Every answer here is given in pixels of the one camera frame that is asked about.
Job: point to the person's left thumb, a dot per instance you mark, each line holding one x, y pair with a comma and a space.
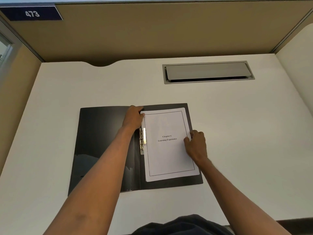
142, 115

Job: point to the tan desk partition panel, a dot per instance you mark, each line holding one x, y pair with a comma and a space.
156, 34
14, 100

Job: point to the person's left forearm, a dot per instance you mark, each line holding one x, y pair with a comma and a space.
97, 183

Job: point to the person's right thumb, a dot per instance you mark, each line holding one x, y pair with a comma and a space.
187, 141

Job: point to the person's left hand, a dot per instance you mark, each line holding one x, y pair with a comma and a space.
132, 119

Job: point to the metal folder clip mechanism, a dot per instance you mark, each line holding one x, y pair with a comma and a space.
141, 140

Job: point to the black open file folder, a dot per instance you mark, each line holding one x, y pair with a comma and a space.
97, 144

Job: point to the person's right hand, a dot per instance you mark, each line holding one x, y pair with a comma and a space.
196, 148

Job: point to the person's right forearm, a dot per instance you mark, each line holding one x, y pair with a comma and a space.
234, 198

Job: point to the dark blue number sign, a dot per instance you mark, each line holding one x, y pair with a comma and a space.
30, 13

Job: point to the person's dark blue clothing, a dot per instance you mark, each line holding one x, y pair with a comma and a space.
182, 226

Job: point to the stack of white printed paper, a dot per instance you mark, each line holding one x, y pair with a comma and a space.
166, 154

